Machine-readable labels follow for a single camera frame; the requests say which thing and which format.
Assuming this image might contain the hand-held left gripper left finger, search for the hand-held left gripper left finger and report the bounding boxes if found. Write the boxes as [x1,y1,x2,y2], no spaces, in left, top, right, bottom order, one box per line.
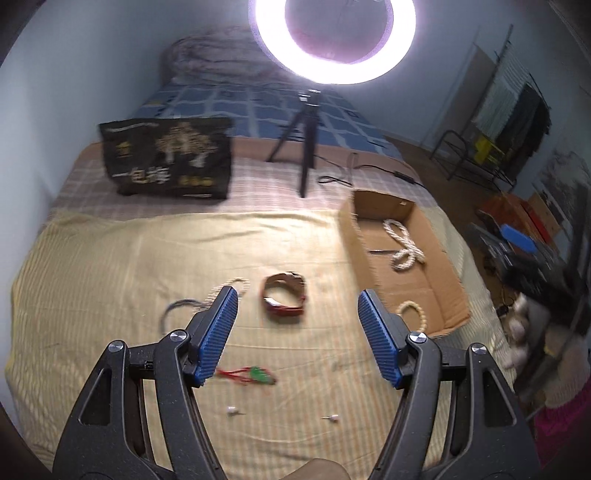
[53,285,241,480]

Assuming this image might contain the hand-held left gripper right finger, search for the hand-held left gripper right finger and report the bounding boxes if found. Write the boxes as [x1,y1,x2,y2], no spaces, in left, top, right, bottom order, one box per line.
[358,289,541,480]

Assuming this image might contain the cardboard box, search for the cardboard box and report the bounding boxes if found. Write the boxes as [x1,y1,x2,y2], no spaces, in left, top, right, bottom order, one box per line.
[339,189,472,340]

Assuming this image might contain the red leather bracelet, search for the red leather bracelet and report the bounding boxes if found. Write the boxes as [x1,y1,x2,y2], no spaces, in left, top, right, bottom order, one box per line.
[262,272,308,318]

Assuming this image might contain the red and green ornament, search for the red and green ornament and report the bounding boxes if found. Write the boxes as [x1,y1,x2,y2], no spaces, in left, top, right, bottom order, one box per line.
[216,366,278,386]

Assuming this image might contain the yellow striped blanket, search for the yellow striped blanket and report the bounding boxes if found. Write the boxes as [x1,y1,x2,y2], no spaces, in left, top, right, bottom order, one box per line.
[4,208,518,472]

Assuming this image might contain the pink plaid blanket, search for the pink plaid blanket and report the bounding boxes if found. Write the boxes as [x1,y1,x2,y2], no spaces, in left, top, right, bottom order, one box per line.
[51,138,444,217]

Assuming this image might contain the blue flat box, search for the blue flat box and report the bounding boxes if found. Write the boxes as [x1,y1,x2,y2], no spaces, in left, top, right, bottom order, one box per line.
[502,224,536,254]

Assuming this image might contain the orange cardboard boxes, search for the orange cardboard boxes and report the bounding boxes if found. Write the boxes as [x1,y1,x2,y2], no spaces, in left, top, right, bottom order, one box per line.
[478,193,555,245]

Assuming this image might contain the white plush toy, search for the white plush toy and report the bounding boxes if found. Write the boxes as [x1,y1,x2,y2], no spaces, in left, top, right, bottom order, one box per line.
[501,293,591,407]

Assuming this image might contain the black printed bag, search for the black printed bag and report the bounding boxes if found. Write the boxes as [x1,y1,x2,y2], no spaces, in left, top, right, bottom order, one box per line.
[99,117,234,200]

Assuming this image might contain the black metal chair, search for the black metal chair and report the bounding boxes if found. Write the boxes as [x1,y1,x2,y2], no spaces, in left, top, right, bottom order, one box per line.
[431,130,515,192]

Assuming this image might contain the black tripod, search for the black tripod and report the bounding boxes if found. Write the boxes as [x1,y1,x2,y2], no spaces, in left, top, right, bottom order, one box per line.
[265,89,324,198]

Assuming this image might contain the pink cloth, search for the pink cloth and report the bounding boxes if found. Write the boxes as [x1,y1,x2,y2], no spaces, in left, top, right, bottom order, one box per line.
[533,397,591,467]

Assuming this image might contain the yellow box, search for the yellow box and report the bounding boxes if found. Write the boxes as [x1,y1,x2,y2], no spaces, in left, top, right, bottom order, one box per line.
[473,136,504,167]

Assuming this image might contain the blue checked bedsheet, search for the blue checked bedsheet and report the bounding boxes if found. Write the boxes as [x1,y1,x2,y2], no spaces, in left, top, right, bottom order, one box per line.
[134,83,402,158]

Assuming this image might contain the dark hanging clothes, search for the dark hanging clothes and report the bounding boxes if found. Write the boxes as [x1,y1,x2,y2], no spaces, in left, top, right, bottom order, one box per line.
[496,83,552,153]

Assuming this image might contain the rumpled grey quilt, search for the rumpled grey quilt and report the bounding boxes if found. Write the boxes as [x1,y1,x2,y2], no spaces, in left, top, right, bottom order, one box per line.
[159,25,296,86]

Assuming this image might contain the clothes rack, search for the clothes rack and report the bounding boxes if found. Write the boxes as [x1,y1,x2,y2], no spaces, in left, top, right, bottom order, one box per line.
[471,25,555,158]

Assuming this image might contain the pearl bead bracelet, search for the pearl bead bracelet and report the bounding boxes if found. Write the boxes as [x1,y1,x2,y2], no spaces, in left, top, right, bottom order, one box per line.
[398,300,429,333]

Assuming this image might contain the dark cord bracelet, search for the dark cord bracelet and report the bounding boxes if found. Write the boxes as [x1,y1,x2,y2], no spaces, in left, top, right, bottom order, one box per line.
[161,299,204,333]

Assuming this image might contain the thin pearl necklace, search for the thin pearl necklace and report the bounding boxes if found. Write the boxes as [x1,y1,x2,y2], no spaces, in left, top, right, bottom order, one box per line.
[206,277,250,308]

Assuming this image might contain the thick pearl rope necklace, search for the thick pearl rope necklace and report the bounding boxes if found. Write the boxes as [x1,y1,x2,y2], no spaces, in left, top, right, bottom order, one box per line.
[382,218,426,272]

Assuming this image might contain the black cable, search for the black cable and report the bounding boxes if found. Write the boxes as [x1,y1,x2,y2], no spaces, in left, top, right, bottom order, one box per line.
[318,152,430,190]

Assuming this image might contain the white ring light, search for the white ring light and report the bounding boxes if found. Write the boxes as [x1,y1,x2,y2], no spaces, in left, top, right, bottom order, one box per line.
[248,0,417,85]

